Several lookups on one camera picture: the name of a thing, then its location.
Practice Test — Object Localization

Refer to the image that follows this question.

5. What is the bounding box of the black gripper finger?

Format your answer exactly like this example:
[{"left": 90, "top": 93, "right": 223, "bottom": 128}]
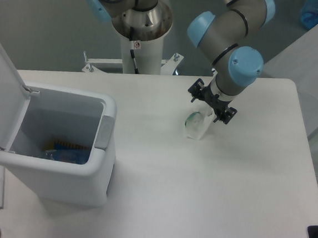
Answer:
[
  {"left": 188, "top": 78, "right": 205, "bottom": 103},
  {"left": 213, "top": 106, "right": 237, "bottom": 124}
]

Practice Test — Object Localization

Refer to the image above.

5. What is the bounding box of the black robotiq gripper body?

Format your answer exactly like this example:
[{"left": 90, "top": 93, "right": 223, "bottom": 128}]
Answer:
[{"left": 202, "top": 85, "right": 232, "bottom": 111}]

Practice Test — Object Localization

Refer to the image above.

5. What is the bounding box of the clear blue plastic bottle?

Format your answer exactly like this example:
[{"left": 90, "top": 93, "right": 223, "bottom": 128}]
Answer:
[{"left": 41, "top": 149, "right": 90, "bottom": 165}]

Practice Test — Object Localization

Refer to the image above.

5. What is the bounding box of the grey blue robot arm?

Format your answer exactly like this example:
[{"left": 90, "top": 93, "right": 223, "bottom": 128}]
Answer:
[{"left": 86, "top": 0, "right": 275, "bottom": 124}]

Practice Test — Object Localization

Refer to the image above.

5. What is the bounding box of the white trash can open lid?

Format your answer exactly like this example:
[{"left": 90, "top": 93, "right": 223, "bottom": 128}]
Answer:
[{"left": 0, "top": 44, "right": 117, "bottom": 207}]

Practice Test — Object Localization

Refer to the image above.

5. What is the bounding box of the blue orange snack wrapper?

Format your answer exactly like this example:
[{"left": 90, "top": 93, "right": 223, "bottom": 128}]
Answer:
[{"left": 45, "top": 140, "right": 89, "bottom": 153}]

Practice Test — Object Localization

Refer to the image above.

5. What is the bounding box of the white pedestal base frame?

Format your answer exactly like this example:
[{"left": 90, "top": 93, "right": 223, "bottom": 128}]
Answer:
[{"left": 82, "top": 51, "right": 185, "bottom": 76}]

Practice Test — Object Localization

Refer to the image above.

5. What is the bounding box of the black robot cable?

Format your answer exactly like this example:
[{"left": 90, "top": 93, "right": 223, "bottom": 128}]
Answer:
[{"left": 125, "top": 26, "right": 144, "bottom": 75}]

